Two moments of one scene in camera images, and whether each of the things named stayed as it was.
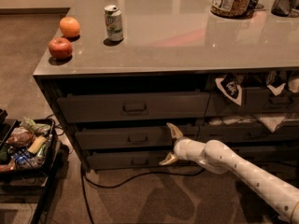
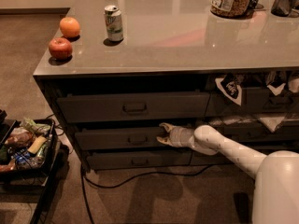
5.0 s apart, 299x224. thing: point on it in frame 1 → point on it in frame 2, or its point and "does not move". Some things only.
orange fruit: (69, 27) does not move
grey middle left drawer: (149, 137) does not move
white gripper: (181, 147) → (177, 135)
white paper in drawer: (271, 122) does not move
